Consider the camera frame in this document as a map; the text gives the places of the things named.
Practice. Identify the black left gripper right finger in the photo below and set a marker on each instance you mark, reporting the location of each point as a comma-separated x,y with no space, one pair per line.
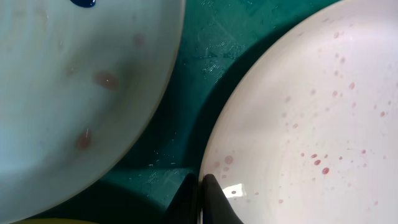
215,206

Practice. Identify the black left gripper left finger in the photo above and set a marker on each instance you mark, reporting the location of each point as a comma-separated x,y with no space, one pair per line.
183,207

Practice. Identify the white plate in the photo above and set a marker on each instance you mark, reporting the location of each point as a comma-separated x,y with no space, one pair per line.
310,133

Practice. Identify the teal plastic tray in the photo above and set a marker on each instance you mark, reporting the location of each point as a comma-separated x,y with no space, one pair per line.
221,40

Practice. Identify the yellow plate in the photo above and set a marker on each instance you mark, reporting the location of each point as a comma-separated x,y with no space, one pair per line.
52,221

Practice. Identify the light blue plate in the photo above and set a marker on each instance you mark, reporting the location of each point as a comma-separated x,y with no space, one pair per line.
80,81

